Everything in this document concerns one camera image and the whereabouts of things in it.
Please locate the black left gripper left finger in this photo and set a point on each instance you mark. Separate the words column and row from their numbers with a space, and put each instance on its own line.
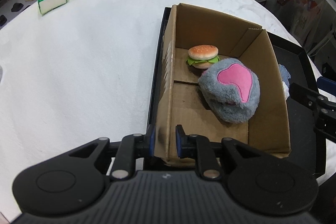
column 131, row 148

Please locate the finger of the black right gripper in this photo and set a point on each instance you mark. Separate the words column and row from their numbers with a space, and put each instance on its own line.
column 307, row 97
column 327, row 88

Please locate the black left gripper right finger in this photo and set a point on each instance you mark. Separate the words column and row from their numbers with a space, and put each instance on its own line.
column 202, row 150

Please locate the blue denim plush toy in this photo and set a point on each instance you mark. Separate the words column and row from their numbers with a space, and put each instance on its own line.
column 285, row 76

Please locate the brown cardboard box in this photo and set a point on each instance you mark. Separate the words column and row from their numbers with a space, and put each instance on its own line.
column 182, row 102

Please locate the grey pink plush toy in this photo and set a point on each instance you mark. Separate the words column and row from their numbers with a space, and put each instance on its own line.
column 231, row 90

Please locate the plush hamburger toy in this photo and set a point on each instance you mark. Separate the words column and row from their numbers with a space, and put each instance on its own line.
column 203, row 56

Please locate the black shallow tray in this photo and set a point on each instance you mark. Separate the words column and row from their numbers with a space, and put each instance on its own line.
column 309, row 151

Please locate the cream tote bag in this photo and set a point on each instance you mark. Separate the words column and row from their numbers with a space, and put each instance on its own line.
column 307, row 13

